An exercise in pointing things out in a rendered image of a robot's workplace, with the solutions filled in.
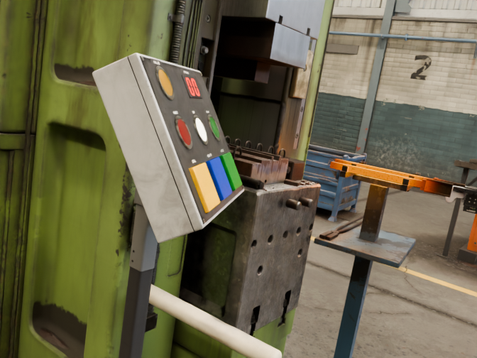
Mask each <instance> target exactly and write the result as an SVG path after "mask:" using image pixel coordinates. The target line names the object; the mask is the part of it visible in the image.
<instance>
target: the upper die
mask: <svg viewBox="0 0 477 358"><path fill-rule="evenodd" d="M309 42H310V37H309V36H306V35H305V34H302V33H300V32H297V31H294V30H292V29H291V28H288V27H285V26H283V25H280V24H279V23H272V22H258V21H230V20H221V26H220V32H219V41H218V46H217V52H216V56H220V57H227V58H240V59H247V60H258V61H261V62H264V63H268V64H270V65H276V66H282V67H294V68H301V69H305V65H306V61H307V54H308V49H309Z"/></svg>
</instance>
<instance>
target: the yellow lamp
mask: <svg viewBox="0 0 477 358"><path fill-rule="evenodd" d="M159 77H160V81H161V83H162V86H163V88H164V89H165V91H166V92H167V93H168V94H169V95H170V96H172V87H171V84H170V81H169V79H168V77H167V75H166V74H165V73H164V72H163V71H162V70H159Z"/></svg>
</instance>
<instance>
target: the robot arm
mask: <svg viewBox="0 0 477 358"><path fill-rule="evenodd" d="M461 192H462V193H461ZM465 194H466V197H465V199H464V207H463V211H465V212H470V211H467V210H473V211H475V212H471V213H474V214H477V188H476V187H471V186H465V187H464V188H463V187H459V186H455V185H453V188H452V191H451V196H450V197H446V201H447V202H453V201H454V199H455V198H457V197H458V198H463V197H464V196H465Z"/></svg>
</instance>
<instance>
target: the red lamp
mask: <svg viewBox="0 0 477 358"><path fill-rule="evenodd" d="M178 128H179V130H180V134H181V136H182V138H183V140H184V141H185V143H186V144H187V145H190V144H191V139H190V134H189V131H188V129H187V127H186V125H185V123H184V122H183V121H182V120H181V119H179V120H178Z"/></svg>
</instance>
